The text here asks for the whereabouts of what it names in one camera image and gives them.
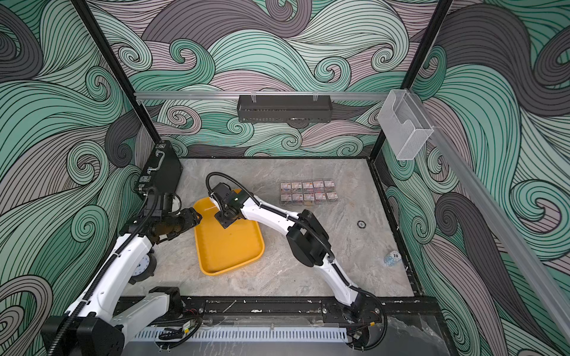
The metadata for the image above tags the black corner frame post left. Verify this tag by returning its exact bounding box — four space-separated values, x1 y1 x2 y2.
71 0 161 143

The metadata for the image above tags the paper clip box three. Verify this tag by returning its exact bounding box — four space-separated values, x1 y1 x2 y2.
291 181 303 194

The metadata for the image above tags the aluminium wall rail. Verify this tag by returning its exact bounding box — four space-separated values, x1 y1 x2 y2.
134 90 389 103
411 93 569 336

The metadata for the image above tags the white slotted cable duct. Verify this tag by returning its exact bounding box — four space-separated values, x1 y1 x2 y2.
133 326 350 344

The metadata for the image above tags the aluminium wall rail back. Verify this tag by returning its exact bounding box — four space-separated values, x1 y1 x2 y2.
134 90 389 103

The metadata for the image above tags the black corner frame post right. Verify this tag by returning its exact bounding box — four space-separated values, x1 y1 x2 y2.
368 0 454 161

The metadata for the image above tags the black briefcase with metal handle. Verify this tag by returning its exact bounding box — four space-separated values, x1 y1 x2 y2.
134 140 183 196

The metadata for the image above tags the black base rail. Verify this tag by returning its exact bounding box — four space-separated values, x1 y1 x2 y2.
182 296 441 323

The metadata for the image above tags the aluminium wall rail right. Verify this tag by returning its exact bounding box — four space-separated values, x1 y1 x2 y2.
411 93 569 336

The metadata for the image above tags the paper clip box eight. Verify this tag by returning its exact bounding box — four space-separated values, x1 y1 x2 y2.
304 193 316 206

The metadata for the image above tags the clear acrylic wall holder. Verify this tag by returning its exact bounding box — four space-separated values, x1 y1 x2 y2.
377 89 433 161

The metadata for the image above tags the paper clip box eleven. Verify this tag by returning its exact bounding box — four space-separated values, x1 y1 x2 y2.
280 181 292 194

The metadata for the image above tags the black corner frame post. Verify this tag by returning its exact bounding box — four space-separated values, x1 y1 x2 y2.
368 0 454 161
71 0 161 143

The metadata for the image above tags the white round gauge dial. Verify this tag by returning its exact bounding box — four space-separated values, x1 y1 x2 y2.
129 249 157 285

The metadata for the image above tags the paper clip box five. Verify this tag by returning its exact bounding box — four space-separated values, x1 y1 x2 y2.
281 194 292 206

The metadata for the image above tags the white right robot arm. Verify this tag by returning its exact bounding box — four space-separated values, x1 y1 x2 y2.
205 171 387 323

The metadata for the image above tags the paper clip box four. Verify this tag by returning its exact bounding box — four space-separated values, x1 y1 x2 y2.
292 194 304 206

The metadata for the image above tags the black wall-mounted shelf tray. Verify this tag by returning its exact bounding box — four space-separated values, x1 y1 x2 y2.
237 94 333 124

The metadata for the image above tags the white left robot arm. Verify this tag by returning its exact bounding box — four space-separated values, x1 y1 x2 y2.
41 187 202 355

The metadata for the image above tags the yellow plastic tray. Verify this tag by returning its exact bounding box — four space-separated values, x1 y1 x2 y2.
193 197 265 276

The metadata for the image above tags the paper clip box seven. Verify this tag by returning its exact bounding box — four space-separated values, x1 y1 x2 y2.
326 191 338 203

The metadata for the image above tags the small clear dice cup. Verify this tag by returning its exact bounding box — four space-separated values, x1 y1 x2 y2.
384 251 402 267

